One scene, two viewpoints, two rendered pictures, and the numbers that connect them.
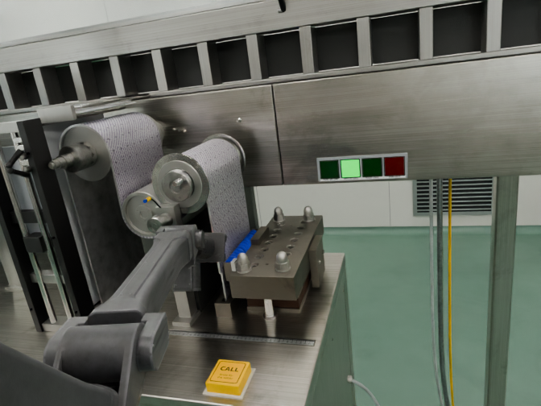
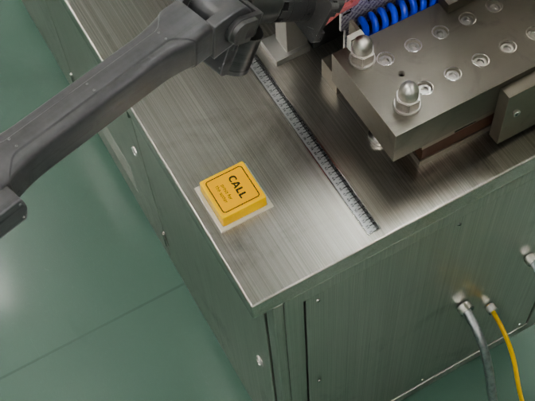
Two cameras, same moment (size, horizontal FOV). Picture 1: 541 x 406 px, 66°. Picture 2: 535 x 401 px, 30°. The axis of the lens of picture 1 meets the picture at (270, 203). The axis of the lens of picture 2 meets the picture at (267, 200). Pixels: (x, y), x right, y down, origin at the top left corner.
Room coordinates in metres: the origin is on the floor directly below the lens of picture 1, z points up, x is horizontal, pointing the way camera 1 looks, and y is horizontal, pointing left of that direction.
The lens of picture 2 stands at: (0.24, -0.44, 2.10)
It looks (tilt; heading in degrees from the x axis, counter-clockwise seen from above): 59 degrees down; 47
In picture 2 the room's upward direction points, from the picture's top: 6 degrees counter-clockwise
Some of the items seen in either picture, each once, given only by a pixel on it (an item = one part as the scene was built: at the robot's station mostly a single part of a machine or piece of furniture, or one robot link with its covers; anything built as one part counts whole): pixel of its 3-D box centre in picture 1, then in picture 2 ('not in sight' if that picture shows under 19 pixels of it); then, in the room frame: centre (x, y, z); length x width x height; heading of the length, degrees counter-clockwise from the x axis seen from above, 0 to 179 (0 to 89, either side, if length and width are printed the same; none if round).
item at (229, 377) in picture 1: (229, 376); (232, 193); (0.69, 0.13, 0.91); 0.07 x 0.07 x 0.02; 72
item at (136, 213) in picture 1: (168, 198); not in sight; (1.12, 0.28, 1.17); 0.26 x 0.12 x 0.12; 162
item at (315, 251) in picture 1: (318, 260); (529, 103); (1.04, -0.11, 0.96); 0.10 x 0.03 x 0.11; 162
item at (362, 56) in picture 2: (242, 261); (362, 48); (0.91, 0.08, 1.05); 0.04 x 0.04 x 0.04
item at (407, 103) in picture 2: (282, 260); (408, 94); (0.89, -0.01, 1.05); 0.04 x 0.04 x 0.04
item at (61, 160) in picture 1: (59, 163); not in sight; (0.96, 0.47, 1.33); 0.06 x 0.03 x 0.03; 162
